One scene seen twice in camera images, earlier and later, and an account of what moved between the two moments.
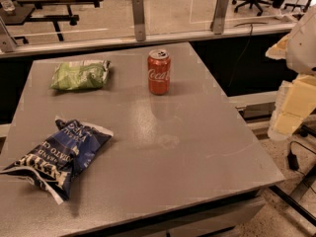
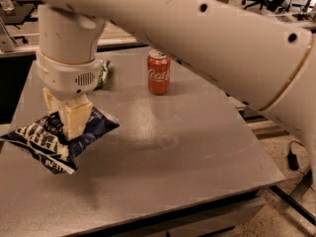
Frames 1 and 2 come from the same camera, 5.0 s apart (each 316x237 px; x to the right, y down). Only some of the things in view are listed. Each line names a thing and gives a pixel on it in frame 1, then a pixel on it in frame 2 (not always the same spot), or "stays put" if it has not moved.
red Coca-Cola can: (159, 71) stays put
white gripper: (303, 49) to (67, 79)
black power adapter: (292, 161) stays put
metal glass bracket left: (7, 42) stays put
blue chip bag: (51, 166) to (45, 139)
